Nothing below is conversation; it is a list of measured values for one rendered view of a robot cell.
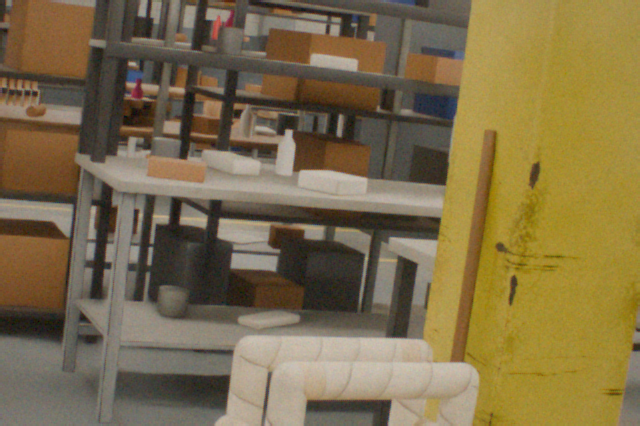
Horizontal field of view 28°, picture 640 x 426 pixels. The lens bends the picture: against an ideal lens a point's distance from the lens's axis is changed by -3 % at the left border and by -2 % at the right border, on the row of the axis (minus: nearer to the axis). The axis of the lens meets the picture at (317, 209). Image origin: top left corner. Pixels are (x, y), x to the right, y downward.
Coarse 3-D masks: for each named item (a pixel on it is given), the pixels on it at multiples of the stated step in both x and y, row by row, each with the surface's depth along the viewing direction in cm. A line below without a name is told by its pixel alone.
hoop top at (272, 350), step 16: (256, 336) 113; (272, 336) 114; (288, 336) 115; (304, 336) 116; (240, 352) 112; (256, 352) 112; (272, 352) 112; (288, 352) 113; (304, 352) 114; (320, 352) 115; (336, 352) 115; (352, 352) 116; (368, 352) 117; (384, 352) 118; (400, 352) 118; (416, 352) 119; (432, 352) 121; (272, 368) 113
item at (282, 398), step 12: (276, 384) 105; (276, 396) 105; (288, 396) 105; (300, 396) 105; (276, 408) 105; (288, 408) 105; (300, 408) 105; (276, 420) 105; (288, 420) 105; (300, 420) 106
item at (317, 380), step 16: (288, 368) 105; (304, 368) 105; (320, 368) 106; (336, 368) 107; (352, 368) 107; (368, 368) 108; (384, 368) 109; (400, 368) 110; (416, 368) 110; (432, 368) 111; (448, 368) 112; (464, 368) 112; (288, 384) 105; (304, 384) 105; (320, 384) 106; (336, 384) 106; (352, 384) 107; (368, 384) 108; (384, 384) 108; (400, 384) 109; (416, 384) 110; (432, 384) 110; (448, 384) 111; (464, 384) 112
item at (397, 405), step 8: (432, 360) 120; (392, 400) 121; (400, 400) 120; (408, 400) 120; (416, 400) 120; (424, 400) 121; (392, 408) 121; (400, 408) 120; (408, 408) 120; (416, 408) 120; (392, 416) 121; (400, 416) 120; (408, 416) 120; (416, 416) 120; (392, 424) 121; (400, 424) 120; (408, 424) 120
